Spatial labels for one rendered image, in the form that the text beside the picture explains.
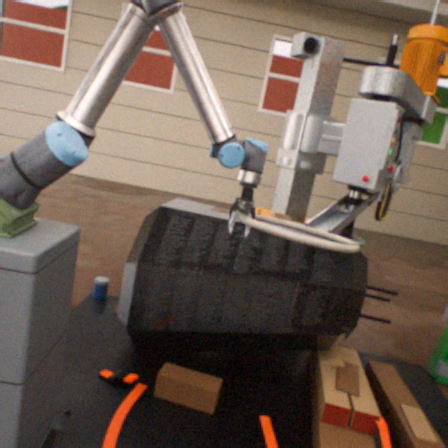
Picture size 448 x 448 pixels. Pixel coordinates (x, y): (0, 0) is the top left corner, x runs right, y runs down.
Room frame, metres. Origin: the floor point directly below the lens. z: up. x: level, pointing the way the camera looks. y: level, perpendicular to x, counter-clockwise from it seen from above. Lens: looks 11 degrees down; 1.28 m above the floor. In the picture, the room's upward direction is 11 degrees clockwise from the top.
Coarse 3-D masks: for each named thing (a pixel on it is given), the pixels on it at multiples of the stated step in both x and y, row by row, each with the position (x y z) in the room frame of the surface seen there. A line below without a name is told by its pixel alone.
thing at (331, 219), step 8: (368, 192) 2.34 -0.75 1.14; (376, 192) 2.30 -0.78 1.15; (344, 200) 2.20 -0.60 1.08; (368, 200) 2.18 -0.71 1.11; (328, 208) 2.03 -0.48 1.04; (336, 208) 2.12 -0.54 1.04; (360, 208) 2.09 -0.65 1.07; (320, 216) 1.95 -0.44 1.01; (328, 216) 2.04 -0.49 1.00; (336, 216) 2.05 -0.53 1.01; (344, 216) 2.05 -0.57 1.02; (352, 216) 2.00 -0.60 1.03; (312, 224) 1.89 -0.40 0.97; (320, 224) 1.94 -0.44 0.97; (328, 224) 1.95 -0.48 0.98; (336, 224) 1.84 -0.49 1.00; (344, 224) 1.92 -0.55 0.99; (328, 232) 1.79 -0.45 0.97; (336, 232) 1.85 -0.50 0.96; (328, 240) 1.79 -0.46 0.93
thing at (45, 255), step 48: (0, 240) 1.19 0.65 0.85; (48, 240) 1.28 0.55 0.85; (0, 288) 1.13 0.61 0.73; (48, 288) 1.26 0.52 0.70; (0, 336) 1.13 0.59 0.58; (48, 336) 1.31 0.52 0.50; (0, 384) 1.13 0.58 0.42; (48, 384) 1.37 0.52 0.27; (0, 432) 1.13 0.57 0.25; (48, 432) 1.43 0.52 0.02
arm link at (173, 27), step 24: (144, 0) 1.35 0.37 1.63; (168, 0) 1.33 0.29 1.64; (168, 24) 1.35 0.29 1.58; (168, 48) 1.39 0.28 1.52; (192, 48) 1.38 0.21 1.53; (192, 72) 1.38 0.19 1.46; (192, 96) 1.41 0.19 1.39; (216, 96) 1.42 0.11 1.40; (216, 120) 1.42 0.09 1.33; (216, 144) 1.44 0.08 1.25
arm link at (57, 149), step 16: (48, 128) 1.30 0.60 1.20; (64, 128) 1.33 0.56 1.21; (32, 144) 1.28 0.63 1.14; (48, 144) 1.27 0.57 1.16; (64, 144) 1.28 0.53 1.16; (80, 144) 1.37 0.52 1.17; (16, 160) 1.26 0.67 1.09; (32, 160) 1.26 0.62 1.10; (48, 160) 1.27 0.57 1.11; (64, 160) 1.29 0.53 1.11; (80, 160) 1.32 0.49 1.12; (32, 176) 1.27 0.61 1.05; (48, 176) 1.29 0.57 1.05
